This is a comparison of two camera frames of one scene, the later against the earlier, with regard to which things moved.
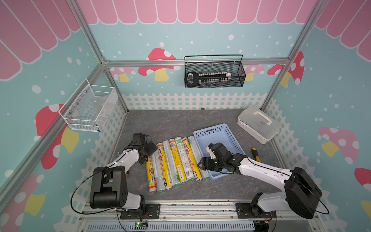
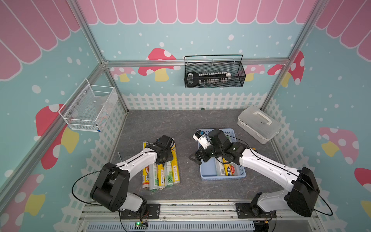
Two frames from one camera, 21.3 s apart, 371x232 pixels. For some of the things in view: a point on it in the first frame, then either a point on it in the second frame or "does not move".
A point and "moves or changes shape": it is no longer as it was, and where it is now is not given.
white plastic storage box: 258,124 does not move
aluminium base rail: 194,215 does not move
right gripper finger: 206,163 -> 193,156
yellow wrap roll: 164,167 moves or changes shape
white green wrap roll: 188,169 -> 168,174
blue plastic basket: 218,134 moves or changes shape
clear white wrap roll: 174,175 moves or changes shape
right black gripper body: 218,165 -> 210,152
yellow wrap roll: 152,181 -> 145,181
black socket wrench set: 193,79 does not move
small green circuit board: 140,225 does not move
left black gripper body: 148,151 -> 167,157
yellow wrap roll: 181,175 moves or changes shape
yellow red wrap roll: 185,141 moves or changes shape
